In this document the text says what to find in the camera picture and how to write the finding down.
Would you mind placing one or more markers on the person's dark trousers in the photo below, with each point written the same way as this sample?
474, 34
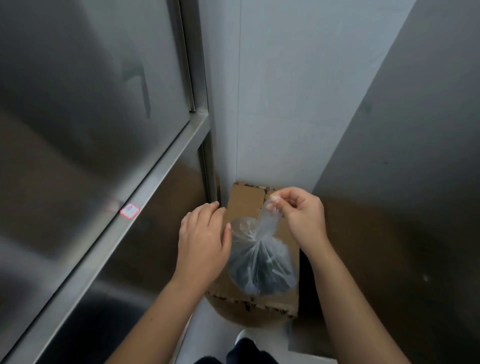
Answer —
243, 354

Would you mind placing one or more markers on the person's left hand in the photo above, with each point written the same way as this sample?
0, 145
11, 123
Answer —
200, 251

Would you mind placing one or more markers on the brown cardboard box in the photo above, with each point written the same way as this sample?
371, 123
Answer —
247, 202

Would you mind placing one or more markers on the person's right forearm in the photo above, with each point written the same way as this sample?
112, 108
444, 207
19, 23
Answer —
348, 307

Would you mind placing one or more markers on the person's right thumb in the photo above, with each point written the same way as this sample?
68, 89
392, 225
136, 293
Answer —
284, 214

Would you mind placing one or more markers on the person's white shoe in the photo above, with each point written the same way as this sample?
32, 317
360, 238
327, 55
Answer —
245, 335

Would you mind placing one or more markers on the person's left thumb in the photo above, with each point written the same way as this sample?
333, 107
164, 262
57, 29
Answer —
227, 243

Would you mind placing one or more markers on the person's left forearm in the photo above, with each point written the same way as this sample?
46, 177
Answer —
161, 322

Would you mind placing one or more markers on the white sticker with red border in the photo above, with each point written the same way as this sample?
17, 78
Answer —
129, 211

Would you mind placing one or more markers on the grey steel appliance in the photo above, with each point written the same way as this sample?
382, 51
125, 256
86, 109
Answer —
405, 187

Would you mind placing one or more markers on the person's left little finger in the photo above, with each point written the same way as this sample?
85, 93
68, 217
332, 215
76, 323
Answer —
183, 228

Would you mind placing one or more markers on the person's right hand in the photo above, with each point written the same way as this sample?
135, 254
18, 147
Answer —
303, 221

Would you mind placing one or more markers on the stainless steel cabinet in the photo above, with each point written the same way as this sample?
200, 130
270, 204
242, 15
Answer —
93, 131

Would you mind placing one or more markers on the person's left middle finger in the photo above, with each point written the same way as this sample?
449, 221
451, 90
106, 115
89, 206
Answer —
204, 214

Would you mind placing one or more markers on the clear plastic bag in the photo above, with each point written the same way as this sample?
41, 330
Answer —
262, 262

